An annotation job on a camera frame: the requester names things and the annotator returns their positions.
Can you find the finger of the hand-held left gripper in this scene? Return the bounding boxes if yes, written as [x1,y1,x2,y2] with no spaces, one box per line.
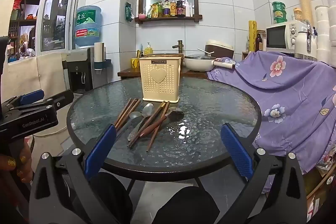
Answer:
[8,90,75,112]
[1,90,45,110]

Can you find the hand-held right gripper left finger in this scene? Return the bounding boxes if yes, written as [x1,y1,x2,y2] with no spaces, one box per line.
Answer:
[29,124,117,224]

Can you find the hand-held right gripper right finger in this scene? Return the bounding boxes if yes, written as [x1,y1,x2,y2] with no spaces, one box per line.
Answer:
[220,123,307,224]

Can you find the pile of brown wooden chopsticks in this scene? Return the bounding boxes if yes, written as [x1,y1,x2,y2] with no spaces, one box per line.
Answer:
[114,98,171,152]

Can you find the cream plastic utensil holder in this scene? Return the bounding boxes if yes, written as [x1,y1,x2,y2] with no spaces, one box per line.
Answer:
[139,56,182,103]

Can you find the person's left forearm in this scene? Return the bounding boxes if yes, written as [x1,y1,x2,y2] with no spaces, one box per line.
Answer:
[0,169,32,224]

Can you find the person's left hand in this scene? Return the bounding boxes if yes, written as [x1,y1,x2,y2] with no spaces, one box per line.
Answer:
[0,139,33,184]

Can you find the beige cloth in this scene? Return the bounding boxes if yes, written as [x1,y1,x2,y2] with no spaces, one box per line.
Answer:
[7,52,72,100]

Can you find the white water dispenser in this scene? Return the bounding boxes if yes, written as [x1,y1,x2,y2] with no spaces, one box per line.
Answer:
[62,47,93,94]

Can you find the white paper cup tube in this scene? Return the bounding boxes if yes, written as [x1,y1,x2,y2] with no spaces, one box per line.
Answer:
[94,42,105,75]

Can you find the large steel spoon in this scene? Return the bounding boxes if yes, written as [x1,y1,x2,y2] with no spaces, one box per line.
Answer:
[127,103,155,141]

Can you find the person's right leg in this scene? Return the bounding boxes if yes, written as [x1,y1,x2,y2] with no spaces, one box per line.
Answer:
[156,186,220,224]

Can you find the dark wooden counter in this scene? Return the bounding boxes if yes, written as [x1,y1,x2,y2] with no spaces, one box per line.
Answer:
[117,66,208,80]

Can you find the purple floral cloth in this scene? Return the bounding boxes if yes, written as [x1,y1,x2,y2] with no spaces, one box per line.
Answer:
[207,50,336,175]

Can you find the blue water jug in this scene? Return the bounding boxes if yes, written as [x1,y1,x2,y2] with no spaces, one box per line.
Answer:
[75,5,102,47]

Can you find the cardboard box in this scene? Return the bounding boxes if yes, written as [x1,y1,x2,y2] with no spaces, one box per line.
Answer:
[305,157,336,217]

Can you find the white pot with glass lid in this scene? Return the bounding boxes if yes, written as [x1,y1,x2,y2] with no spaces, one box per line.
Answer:
[184,54,236,72]

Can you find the brown and white rice cooker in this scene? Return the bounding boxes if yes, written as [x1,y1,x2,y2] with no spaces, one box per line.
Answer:
[205,40,235,59]

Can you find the green hanging packet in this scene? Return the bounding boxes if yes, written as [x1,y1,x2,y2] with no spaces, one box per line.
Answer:
[125,2,133,22]

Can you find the yellow roll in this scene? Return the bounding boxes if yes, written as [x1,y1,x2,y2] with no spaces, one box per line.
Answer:
[248,20,257,53]

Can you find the round ceramic wash basin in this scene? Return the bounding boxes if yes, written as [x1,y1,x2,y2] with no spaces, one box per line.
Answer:
[152,52,186,68]

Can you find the bronze faucet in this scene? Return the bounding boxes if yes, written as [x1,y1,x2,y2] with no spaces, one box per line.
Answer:
[172,40,184,54]

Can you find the white microwave oven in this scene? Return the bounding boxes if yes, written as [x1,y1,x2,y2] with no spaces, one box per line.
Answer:
[265,20,311,53]

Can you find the wooden framed mirror shelf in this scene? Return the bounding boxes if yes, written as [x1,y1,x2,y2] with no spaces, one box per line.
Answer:
[135,0,203,25]

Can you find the white thermos kettle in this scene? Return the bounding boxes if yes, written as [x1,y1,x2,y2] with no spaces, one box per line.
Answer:
[294,20,319,61]

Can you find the green round tin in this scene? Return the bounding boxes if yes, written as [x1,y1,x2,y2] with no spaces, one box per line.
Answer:
[273,11,287,25]
[271,1,287,13]

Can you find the row of condiment bottles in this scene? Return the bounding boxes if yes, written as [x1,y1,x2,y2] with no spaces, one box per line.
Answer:
[146,0,194,19]

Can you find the stacks of white plastic cups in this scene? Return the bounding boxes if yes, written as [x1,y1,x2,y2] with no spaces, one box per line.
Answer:
[314,0,336,62]

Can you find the blue wall cup holder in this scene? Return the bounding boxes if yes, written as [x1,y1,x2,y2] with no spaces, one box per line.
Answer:
[94,58,112,75]

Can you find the wooden handled steel ladle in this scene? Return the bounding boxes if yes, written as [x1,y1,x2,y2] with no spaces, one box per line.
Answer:
[139,107,185,138]

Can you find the sliding window with metal frame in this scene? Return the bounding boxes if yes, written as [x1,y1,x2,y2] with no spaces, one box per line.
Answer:
[7,0,82,65]

